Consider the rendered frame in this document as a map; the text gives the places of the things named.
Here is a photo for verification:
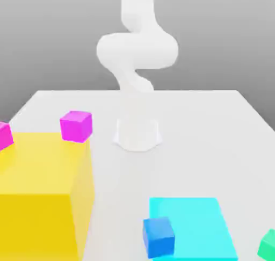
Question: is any small green cube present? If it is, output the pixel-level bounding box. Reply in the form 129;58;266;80
257;228;275;261

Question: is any large yellow box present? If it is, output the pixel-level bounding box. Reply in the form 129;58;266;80
0;132;96;261

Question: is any small blue cube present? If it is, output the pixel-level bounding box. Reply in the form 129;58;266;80
142;216;176;259

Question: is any small magenta cube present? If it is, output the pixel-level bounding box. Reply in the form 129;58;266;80
0;121;15;151
59;110;93;143

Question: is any large cyan box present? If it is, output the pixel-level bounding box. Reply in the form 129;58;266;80
149;197;239;261

